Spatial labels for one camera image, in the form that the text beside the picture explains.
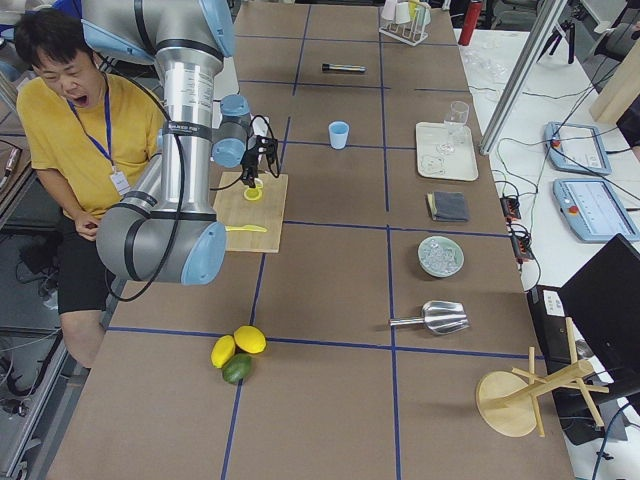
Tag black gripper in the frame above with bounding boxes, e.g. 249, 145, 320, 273
240, 135, 278, 187

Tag steel muddler black cap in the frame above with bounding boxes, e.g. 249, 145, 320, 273
321, 63, 367, 75

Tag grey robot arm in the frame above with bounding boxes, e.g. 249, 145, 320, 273
82, 1, 277, 285

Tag yellow lemon slice stack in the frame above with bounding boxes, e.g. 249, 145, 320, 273
243, 188, 263, 202

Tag light blue cup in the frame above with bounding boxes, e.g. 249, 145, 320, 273
328, 120, 350, 150

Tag yellow lemon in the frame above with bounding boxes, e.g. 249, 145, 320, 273
210, 335, 236, 369
233, 325, 267, 354

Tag white plastic cup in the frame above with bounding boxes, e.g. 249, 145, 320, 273
381, 0, 398, 23

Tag pale green cup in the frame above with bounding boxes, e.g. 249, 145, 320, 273
410, 1, 431, 33

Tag wooden cup tree stand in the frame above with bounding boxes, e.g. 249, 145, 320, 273
475, 317, 609, 437

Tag wooden cutting board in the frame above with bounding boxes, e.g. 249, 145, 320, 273
213, 174, 288, 253

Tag yellow plastic knife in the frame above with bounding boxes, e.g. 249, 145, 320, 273
225, 224, 268, 233

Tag person in yellow shirt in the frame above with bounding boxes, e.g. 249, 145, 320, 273
15, 9, 163, 368

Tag yellow sponge cloth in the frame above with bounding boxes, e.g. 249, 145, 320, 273
425, 193, 436, 218

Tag cream bear tray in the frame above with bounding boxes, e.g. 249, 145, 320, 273
415, 122, 479, 181

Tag green lime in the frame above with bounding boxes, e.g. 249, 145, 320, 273
222, 353, 252, 384

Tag grey folded cloth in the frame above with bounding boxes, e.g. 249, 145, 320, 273
430, 191, 469, 222

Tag clear ice cubes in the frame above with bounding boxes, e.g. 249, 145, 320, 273
419, 242, 460, 274

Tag green bowl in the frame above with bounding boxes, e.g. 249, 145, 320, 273
417, 236, 464, 278

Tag clear wine glass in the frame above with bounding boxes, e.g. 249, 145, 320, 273
438, 100, 469, 154

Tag metal ice scoop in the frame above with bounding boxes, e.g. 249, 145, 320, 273
389, 300, 470, 336

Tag upper teach pendant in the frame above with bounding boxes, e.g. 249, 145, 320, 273
543, 121, 612, 175

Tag teach pendant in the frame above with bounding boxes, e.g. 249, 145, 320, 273
553, 179, 639, 243
543, 121, 612, 175

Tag lower teach pendant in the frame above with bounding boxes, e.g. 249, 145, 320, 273
553, 179, 639, 243

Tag black monitor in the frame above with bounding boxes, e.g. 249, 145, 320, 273
527, 234, 639, 405

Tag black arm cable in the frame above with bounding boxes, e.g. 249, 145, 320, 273
94, 49, 281, 302

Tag white wire cup rack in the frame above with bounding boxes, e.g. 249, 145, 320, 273
379, 0, 429, 46

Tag aluminium frame post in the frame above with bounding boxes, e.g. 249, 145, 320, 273
479, 0, 568, 155

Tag black camera tripod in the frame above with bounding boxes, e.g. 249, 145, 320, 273
539, 20, 575, 64

